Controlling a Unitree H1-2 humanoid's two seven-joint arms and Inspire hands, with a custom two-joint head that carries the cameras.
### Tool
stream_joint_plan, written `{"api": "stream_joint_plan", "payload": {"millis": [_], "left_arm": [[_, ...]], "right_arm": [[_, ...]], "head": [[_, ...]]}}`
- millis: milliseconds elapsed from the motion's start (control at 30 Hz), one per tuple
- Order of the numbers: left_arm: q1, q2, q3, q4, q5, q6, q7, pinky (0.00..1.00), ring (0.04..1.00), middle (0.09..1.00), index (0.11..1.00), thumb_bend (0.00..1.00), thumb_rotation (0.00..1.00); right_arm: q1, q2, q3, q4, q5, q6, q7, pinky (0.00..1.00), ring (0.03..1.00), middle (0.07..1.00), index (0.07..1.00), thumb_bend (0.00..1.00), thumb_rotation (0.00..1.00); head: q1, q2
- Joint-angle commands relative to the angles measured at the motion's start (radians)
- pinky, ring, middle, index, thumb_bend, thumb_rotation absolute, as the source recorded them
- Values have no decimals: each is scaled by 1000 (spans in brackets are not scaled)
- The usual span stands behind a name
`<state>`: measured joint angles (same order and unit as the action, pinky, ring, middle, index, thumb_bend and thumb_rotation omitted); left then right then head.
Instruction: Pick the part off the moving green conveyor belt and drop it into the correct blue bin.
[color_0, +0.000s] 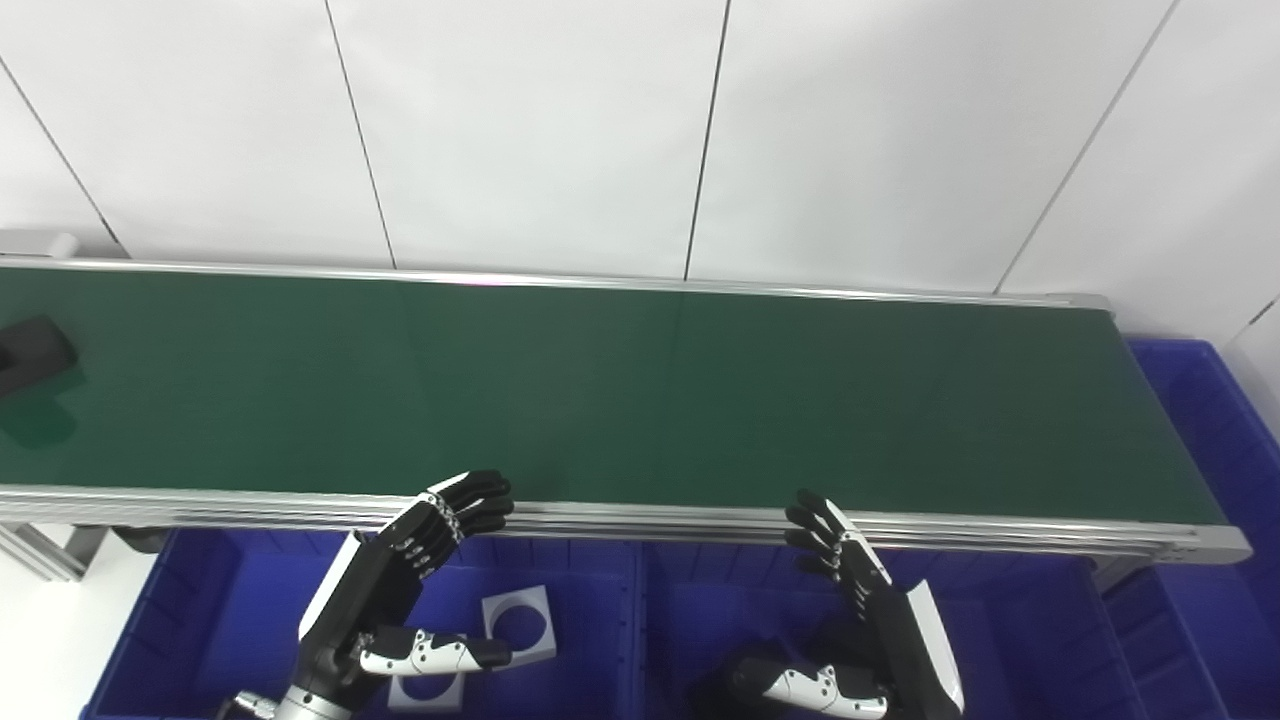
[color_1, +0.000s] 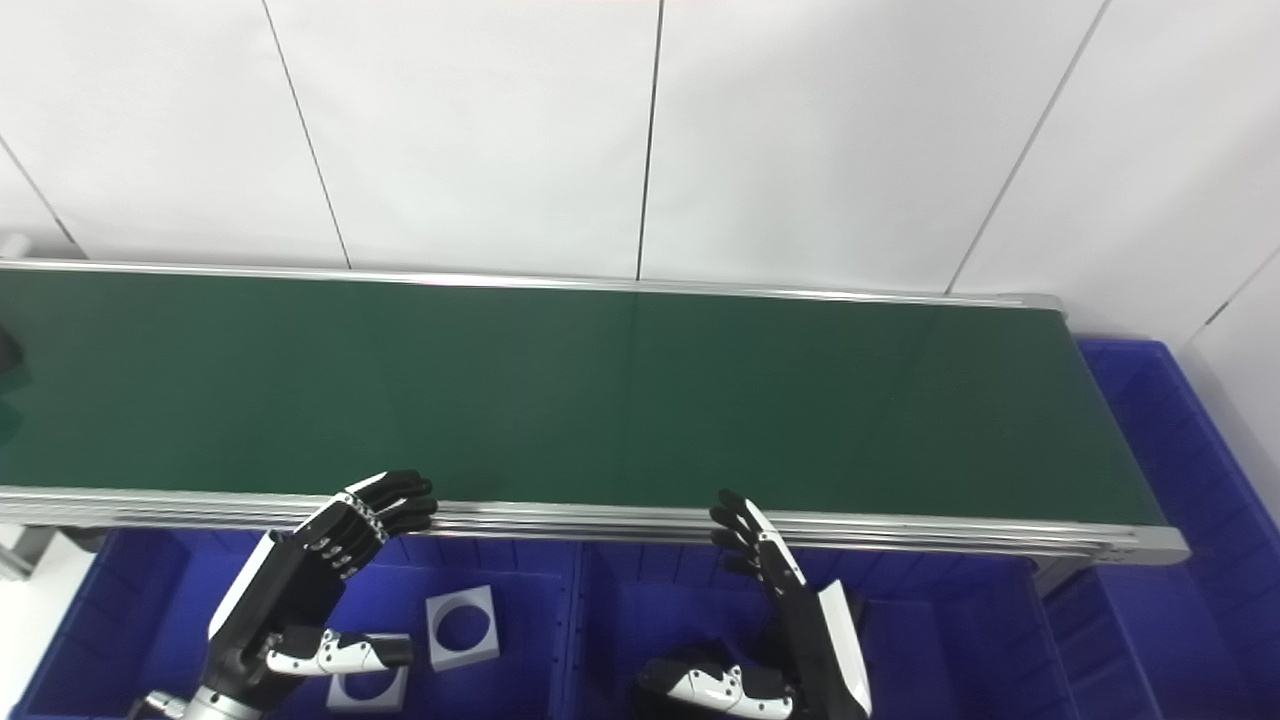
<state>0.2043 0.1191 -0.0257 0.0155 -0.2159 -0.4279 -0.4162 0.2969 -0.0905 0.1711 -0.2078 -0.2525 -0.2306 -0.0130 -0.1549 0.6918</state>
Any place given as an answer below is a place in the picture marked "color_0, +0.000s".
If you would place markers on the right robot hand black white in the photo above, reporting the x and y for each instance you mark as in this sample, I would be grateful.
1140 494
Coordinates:
905 640

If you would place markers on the blue bin with white plates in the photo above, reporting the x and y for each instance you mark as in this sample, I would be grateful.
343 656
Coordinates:
230 620

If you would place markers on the aluminium conveyor leg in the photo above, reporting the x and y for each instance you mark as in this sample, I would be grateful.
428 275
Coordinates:
1115 572
45 550

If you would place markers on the empty blue bin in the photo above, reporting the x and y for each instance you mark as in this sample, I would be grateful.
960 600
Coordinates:
1220 560

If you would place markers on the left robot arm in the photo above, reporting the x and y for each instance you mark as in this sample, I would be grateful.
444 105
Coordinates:
300 707

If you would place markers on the grey conveyor end box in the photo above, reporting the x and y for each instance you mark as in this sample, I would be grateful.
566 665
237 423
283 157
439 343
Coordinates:
35 243

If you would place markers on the black part lying in bin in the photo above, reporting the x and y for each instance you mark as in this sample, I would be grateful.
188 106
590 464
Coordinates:
705 703

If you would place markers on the black block with cylinder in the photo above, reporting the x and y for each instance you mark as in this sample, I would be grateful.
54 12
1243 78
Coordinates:
30 350

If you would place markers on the blue bin with black parts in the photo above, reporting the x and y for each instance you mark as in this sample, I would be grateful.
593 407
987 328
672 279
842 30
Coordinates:
1020 640

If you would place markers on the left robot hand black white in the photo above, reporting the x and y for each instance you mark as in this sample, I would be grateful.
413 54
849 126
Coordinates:
360 585

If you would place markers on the white square plate with hole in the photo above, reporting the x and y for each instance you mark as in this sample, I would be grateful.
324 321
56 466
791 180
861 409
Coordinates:
400 700
545 645

